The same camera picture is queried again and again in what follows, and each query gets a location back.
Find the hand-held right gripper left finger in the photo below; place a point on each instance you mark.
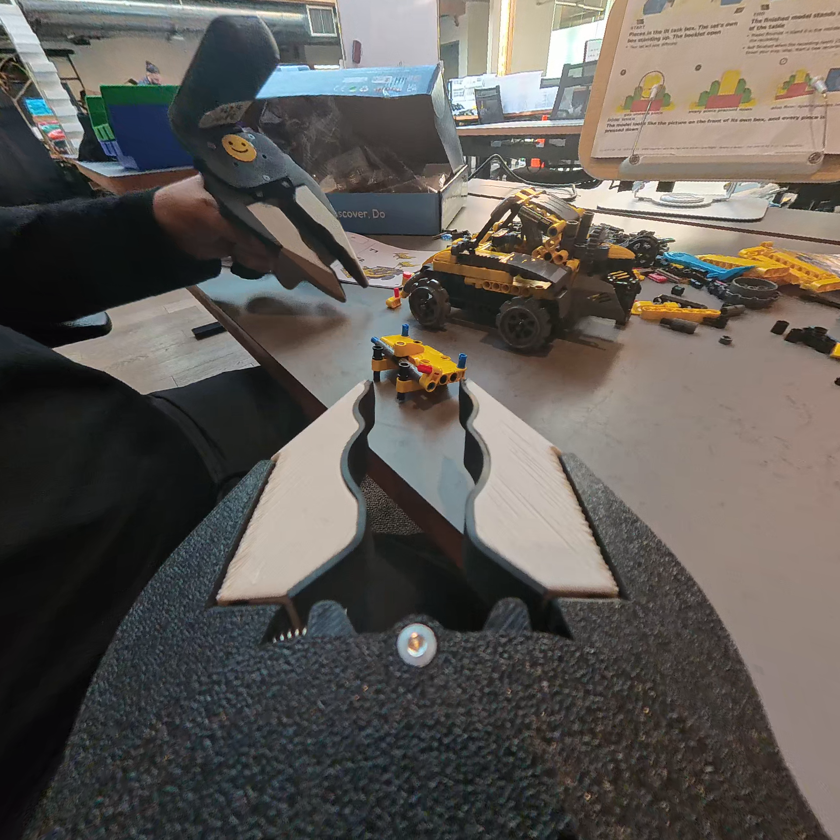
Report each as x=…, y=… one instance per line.
x=295, y=525

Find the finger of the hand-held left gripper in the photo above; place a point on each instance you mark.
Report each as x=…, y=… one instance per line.
x=289, y=236
x=328, y=229

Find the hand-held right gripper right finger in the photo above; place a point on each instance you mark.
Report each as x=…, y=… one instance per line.
x=538, y=525

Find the yellow brick subassembly blue pins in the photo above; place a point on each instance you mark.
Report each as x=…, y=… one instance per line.
x=413, y=351

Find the person's left forearm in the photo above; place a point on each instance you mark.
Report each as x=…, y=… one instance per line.
x=79, y=249

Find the grey desk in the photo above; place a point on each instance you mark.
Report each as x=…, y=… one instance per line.
x=656, y=426

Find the person's left hand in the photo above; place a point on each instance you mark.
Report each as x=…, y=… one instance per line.
x=197, y=223

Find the brick instruction booklet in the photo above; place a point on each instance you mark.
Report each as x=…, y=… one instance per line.
x=380, y=269

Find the dark blue cardboard box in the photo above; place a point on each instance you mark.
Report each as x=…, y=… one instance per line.
x=394, y=210

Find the clear plastic bag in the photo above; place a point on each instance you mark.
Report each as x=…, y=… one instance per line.
x=367, y=151

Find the black mesh seat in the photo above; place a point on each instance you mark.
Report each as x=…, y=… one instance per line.
x=394, y=518

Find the yellow toy brick car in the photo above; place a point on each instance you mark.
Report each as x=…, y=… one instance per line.
x=525, y=275

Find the person's dark clothed body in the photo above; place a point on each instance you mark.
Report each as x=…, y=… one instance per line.
x=79, y=492

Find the yellow beam with black pins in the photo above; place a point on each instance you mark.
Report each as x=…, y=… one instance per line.
x=676, y=310

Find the blue brick panel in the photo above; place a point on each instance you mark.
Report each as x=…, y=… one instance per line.
x=705, y=262

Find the loose dark tyre wheel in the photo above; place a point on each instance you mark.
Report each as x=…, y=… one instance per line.
x=754, y=289

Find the cluster of yellow beams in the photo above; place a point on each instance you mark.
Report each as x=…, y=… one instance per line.
x=787, y=266

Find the wooden board with printed sheet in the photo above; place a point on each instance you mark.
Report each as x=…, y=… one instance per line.
x=722, y=79

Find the silver air duct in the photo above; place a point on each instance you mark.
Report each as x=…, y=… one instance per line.
x=197, y=16

